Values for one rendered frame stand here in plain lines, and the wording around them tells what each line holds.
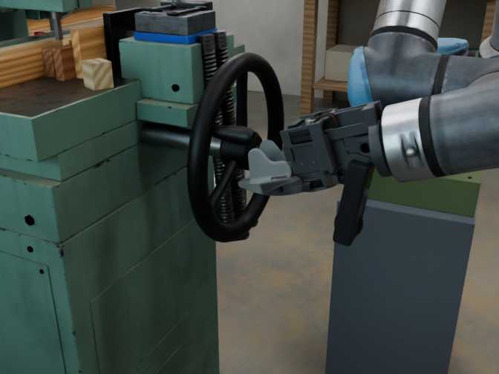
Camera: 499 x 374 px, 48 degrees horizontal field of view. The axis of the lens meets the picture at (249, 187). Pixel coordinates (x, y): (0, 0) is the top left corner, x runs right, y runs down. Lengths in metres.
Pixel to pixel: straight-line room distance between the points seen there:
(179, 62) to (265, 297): 1.19
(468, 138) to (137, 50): 0.53
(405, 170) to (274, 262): 1.51
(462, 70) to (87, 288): 0.61
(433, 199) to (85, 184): 0.77
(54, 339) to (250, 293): 1.09
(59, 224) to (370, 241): 0.76
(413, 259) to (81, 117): 0.83
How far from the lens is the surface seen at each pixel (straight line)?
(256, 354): 1.70
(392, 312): 1.43
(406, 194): 1.31
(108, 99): 0.86
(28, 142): 0.77
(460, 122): 0.61
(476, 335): 1.90
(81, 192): 0.85
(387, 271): 1.37
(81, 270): 0.89
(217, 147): 0.86
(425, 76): 0.73
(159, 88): 0.90
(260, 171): 0.72
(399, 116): 0.63
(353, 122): 0.67
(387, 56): 0.75
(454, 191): 1.30
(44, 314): 0.94
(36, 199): 0.83
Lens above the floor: 1.11
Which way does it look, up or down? 24 degrees down
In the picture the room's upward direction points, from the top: straight up
